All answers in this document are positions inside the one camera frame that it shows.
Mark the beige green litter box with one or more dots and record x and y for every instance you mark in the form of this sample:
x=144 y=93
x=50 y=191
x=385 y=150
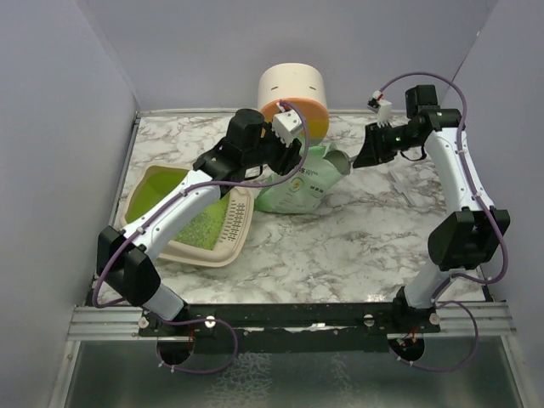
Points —
x=155 y=182

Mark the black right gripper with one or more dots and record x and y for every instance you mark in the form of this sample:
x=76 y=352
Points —
x=373 y=150

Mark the cream round drawer cabinet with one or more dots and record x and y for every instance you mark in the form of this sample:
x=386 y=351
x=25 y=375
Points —
x=301 y=85

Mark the green cat litter pellets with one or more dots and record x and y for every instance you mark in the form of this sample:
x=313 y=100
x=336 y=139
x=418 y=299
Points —
x=204 y=230

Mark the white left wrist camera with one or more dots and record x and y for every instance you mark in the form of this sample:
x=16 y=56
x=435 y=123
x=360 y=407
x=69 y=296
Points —
x=288 y=125

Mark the silver metal scoop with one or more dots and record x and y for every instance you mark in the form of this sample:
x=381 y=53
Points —
x=341 y=161

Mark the grey plastic bag clip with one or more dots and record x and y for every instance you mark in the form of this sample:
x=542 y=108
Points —
x=401 y=188

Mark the green cat litter bag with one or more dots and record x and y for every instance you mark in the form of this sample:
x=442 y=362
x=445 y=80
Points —
x=305 y=191

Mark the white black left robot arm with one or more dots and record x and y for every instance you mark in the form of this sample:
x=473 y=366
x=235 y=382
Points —
x=125 y=258

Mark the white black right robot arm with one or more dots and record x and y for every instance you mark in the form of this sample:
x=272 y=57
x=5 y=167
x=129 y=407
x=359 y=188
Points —
x=474 y=227

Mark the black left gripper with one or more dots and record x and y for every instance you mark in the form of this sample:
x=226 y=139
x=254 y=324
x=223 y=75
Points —
x=290 y=155

